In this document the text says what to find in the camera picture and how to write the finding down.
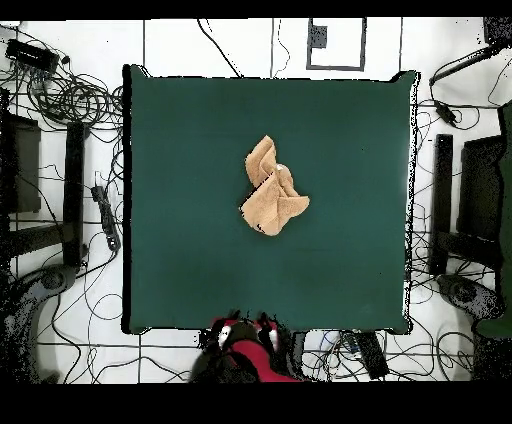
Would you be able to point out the tan orange terry towel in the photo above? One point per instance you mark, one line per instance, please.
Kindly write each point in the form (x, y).
(272, 200)

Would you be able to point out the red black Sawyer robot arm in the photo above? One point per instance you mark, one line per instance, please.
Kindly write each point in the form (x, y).
(256, 356)

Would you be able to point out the dark green table cloth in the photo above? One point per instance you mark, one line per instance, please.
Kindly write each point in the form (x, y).
(180, 160)

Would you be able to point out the black power strip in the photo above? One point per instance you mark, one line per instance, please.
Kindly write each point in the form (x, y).
(106, 216)
(372, 354)

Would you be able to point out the black floor bar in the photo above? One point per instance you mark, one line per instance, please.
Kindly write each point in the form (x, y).
(74, 192)
(442, 200)

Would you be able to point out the grey stand foot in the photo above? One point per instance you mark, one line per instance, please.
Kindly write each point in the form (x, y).
(54, 280)
(464, 294)

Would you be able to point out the black power adapter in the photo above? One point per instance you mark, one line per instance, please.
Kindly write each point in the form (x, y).
(445, 112)

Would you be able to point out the black box case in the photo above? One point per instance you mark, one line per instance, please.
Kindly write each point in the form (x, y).
(22, 168)
(480, 188)

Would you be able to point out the green cloth sheet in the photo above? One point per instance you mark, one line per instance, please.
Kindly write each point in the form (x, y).
(506, 200)

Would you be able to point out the black network switch box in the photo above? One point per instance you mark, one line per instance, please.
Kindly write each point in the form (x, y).
(32, 54)

